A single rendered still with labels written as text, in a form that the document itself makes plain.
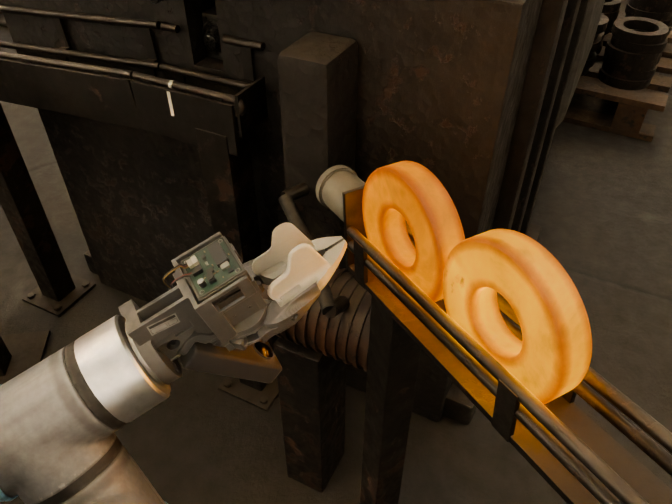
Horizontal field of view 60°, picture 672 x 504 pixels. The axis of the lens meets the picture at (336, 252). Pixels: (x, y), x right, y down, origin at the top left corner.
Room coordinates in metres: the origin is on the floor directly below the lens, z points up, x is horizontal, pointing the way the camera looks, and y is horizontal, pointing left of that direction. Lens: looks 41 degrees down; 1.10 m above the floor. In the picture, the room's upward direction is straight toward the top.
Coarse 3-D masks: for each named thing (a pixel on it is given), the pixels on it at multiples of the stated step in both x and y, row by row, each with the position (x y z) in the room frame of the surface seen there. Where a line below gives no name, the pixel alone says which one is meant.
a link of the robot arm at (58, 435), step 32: (64, 352) 0.33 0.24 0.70; (0, 384) 0.32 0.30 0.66; (32, 384) 0.30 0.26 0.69; (64, 384) 0.30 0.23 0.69; (0, 416) 0.28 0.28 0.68; (32, 416) 0.28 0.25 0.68; (64, 416) 0.28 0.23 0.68; (96, 416) 0.28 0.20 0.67; (0, 448) 0.26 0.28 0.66; (32, 448) 0.26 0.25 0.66; (64, 448) 0.26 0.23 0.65; (96, 448) 0.28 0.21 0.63; (0, 480) 0.24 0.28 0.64; (32, 480) 0.24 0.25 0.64; (64, 480) 0.25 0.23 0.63
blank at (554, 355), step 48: (480, 240) 0.38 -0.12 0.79; (528, 240) 0.36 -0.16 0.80; (480, 288) 0.37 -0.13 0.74; (528, 288) 0.32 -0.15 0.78; (576, 288) 0.32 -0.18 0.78; (480, 336) 0.35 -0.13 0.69; (528, 336) 0.31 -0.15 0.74; (576, 336) 0.29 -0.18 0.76; (528, 384) 0.30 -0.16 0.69; (576, 384) 0.29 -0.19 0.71
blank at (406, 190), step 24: (384, 168) 0.51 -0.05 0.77; (408, 168) 0.50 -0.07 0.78; (384, 192) 0.50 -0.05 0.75; (408, 192) 0.47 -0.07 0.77; (432, 192) 0.46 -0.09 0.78; (384, 216) 0.51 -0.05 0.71; (408, 216) 0.46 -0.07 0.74; (432, 216) 0.44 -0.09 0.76; (456, 216) 0.44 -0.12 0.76; (384, 240) 0.50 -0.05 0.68; (408, 240) 0.51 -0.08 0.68; (432, 240) 0.43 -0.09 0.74; (456, 240) 0.43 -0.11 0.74; (408, 264) 0.47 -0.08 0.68; (432, 264) 0.42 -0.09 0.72; (432, 288) 0.42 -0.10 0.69
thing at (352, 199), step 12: (348, 192) 0.54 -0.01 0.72; (360, 192) 0.55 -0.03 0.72; (348, 204) 0.54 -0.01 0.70; (360, 204) 0.55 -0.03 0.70; (348, 216) 0.54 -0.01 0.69; (360, 216) 0.54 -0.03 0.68; (360, 228) 0.54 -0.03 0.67; (348, 240) 0.53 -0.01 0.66; (348, 252) 0.53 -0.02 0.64; (348, 264) 0.53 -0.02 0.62
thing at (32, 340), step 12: (0, 336) 0.88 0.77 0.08; (12, 336) 0.95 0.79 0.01; (24, 336) 0.95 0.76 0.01; (36, 336) 0.95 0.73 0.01; (48, 336) 0.95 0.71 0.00; (0, 348) 0.86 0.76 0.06; (12, 348) 0.91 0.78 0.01; (24, 348) 0.91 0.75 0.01; (36, 348) 0.91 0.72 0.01; (0, 360) 0.84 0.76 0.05; (12, 360) 0.87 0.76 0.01; (24, 360) 0.87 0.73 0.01; (36, 360) 0.87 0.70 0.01; (0, 372) 0.83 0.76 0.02; (12, 372) 0.84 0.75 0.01
